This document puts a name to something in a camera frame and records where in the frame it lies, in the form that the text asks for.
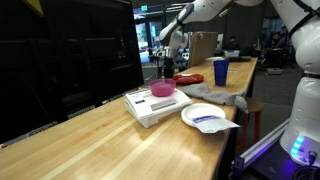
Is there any brown cardboard board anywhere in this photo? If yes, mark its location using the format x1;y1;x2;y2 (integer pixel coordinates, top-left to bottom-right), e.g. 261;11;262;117
187;31;220;69

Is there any white paper plate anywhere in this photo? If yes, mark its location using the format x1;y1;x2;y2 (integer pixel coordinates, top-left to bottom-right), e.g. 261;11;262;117
180;102;227;128

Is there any black coiled cable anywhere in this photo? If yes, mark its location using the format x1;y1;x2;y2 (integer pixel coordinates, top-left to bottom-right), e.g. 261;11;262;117
291;164;320;180

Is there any pink plastic bowl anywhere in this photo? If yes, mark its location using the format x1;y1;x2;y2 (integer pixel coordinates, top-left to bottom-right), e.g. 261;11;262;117
147;77;177;97

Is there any large black monitor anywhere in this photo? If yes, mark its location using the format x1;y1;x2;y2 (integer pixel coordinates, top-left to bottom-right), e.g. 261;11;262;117
0;0;145;144

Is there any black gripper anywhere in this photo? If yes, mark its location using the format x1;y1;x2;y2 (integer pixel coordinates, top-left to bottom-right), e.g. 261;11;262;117
162;56;176;79

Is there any wooden stool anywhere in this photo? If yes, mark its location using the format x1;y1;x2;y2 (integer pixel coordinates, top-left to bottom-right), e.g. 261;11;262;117
238;97;264;148

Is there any red plate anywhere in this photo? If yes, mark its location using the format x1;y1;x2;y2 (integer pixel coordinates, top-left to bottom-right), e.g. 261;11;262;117
172;73;205;85

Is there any white plastic bin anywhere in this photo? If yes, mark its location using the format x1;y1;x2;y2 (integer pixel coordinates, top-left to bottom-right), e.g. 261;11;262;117
224;49;241;58

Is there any white blue labelled packet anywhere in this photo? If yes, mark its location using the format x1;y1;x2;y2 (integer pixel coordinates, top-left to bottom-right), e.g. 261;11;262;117
191;114;241;134

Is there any white paper stack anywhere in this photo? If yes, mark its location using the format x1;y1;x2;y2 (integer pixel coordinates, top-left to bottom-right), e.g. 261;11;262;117
205;56;225;63

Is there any blue plastic cup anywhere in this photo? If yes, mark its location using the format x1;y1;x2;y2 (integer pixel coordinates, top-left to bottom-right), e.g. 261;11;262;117
213;59;230;87

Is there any grey knitted cloth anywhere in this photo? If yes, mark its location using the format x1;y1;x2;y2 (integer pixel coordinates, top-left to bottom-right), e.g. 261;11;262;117
178;82;249;114

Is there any aluminium rail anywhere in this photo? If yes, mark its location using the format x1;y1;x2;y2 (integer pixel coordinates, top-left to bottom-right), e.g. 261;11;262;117
232;118;291;174

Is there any white digital scale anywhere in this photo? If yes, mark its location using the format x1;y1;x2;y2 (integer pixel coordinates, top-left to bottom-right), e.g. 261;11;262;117
124;87;193;129

